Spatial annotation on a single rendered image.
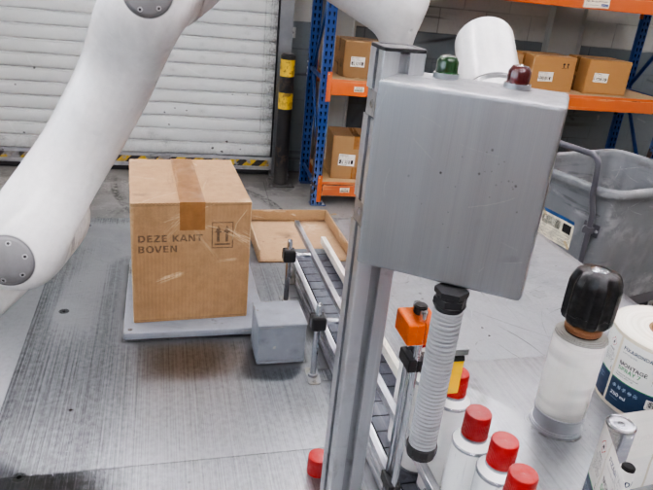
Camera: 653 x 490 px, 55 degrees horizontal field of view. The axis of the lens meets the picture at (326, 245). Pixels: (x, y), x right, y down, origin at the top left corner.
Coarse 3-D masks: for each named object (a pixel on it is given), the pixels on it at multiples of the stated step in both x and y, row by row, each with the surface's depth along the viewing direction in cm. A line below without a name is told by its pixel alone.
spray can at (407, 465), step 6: (420, 372) 90; (414, 390) 90; (414, 396) 90; (414, 402) 90; (408, 426) 92; (402, 456) 94; (408, 456) 94; (402, 462) 95; (408, 462) 94; (402, 468) 95; (408, 468) 94; (414, 468) 94
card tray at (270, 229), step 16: (256, 224) 193; (272, 224) 194; (288, 224) 195; (304, 224) 196; (320, 224) 198; (256, 240) 172; (272, 240) 182; (320, 240) 185; (336, 240) 187; (272, 256) 172
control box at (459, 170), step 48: (384, 96) 58; (432, 96) 57; (480, 96) 55; (528, 96) 56; (384, 144) 60; (432, 144) 58; (480, 144) 57; (528, 144) 55; (384, 192) 62; (432, 192) 60; (480, 192) 58; (528, 192) 56; (384, 240) 63; (432, 240) 61; (480, 240) 60; (528, 240) 58; (480, 288) 61
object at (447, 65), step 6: (444, 54) 62; (450, 54) 62; (438, 60) 62; (444, 60) 61; (450, 60) 61; (456, 60) 61; (438, 66) 62; (444, 66) 61; (450, 66) 61; (456, 66) 61; (438, 72) 62; (444, 72) 61; (450, 72) 61; (456, 72) 62; (438, 78) 62; (444, 78) 61; (450, 78) 61; (456, 78) 62
